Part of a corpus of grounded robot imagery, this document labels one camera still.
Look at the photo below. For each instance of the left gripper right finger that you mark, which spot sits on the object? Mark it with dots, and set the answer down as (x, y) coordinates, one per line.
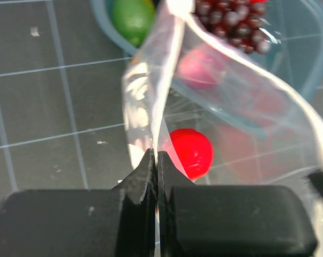
(229, 220)

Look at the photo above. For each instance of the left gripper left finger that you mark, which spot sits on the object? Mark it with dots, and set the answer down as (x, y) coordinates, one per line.
(115, 222)

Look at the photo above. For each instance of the red apple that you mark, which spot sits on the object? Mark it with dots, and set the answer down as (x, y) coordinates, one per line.
(191, 152)

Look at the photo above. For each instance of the clear dotted zip bag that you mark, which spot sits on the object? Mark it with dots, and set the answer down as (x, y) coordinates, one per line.
(290, 146)

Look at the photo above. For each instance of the purple onion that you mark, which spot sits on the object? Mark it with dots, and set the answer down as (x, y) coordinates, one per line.
(202, 67)

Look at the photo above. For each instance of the dark red grape bunch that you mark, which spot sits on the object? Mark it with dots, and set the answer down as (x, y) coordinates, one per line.
(238, 22)

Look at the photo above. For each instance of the blue plastic basket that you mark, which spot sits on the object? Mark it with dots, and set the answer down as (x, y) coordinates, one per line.
(290, 60)

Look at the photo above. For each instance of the green lime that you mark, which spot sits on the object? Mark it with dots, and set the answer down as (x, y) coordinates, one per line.
(133, 19)

